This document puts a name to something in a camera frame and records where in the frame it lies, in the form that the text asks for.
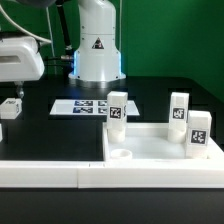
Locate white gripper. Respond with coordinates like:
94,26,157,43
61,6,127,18
0,36,44,98

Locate white square tabletop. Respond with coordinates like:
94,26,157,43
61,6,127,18
101,121,224,163

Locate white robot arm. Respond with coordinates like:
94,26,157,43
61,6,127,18
0,0,126,96

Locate white block at left edge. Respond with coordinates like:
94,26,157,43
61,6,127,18
0,123,3,142

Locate white marker plate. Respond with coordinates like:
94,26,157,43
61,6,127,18
49,99,141,117

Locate white U-shaped fence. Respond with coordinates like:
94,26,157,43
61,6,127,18
0,148,224,188

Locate black cables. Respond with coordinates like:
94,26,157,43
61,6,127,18
43,0,75,76

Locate grey camera cable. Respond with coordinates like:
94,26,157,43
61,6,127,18
0,4,53,45

